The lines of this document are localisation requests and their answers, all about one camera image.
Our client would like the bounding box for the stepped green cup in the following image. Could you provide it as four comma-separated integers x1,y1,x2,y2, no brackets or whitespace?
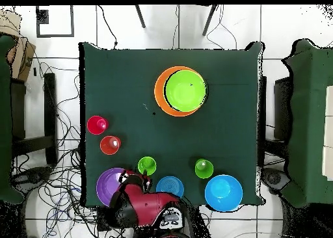
137,156,157,176

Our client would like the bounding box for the purple bowl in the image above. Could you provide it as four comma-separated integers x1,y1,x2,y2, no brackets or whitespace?
96,167,126,207

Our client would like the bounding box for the small blue bowl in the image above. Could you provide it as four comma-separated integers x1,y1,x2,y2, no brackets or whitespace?
155,176,185,199

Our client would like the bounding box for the orange bowl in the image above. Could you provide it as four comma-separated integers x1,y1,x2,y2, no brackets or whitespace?
153,66,208,118

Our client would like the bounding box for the large blue bowl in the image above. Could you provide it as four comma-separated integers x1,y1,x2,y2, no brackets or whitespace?
204,174,244,213

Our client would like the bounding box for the green bowl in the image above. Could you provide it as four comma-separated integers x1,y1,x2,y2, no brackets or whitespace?
163,70,207,113

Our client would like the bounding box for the orange cup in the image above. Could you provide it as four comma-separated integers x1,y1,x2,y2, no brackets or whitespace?
100,135,122,156

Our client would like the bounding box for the red cup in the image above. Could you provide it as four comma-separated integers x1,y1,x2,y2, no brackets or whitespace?
86,115,109,136

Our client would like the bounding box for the plain green cup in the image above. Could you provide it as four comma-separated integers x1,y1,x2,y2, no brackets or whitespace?
194,159,215,179

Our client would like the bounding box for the dark green table cloth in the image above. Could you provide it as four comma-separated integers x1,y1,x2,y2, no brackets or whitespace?
79,41,265,207

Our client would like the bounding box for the grey base with knob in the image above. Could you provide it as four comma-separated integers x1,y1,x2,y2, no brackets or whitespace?
14,166,53,194

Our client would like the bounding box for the green cloth covered side table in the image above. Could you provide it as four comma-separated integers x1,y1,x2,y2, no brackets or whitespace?
0,34,25,205
282,38,333,209

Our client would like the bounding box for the black tripod leg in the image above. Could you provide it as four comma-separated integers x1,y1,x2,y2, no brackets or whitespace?
134,5,146,29
202,5,217,36

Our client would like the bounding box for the cardboard box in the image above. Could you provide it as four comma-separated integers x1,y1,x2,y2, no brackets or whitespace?
0,10,36,83

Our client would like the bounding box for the tangle of black cables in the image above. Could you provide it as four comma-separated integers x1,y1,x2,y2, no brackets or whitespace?
10,62,123,238

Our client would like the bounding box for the black stand frame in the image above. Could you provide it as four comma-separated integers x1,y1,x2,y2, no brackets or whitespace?
257,75,292,168
10,72,59,166

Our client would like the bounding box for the black cable with plug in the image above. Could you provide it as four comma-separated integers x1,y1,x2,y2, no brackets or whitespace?
96,5,118,48

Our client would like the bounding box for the black square floor frame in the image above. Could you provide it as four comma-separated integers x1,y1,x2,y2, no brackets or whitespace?
35,5,75,38

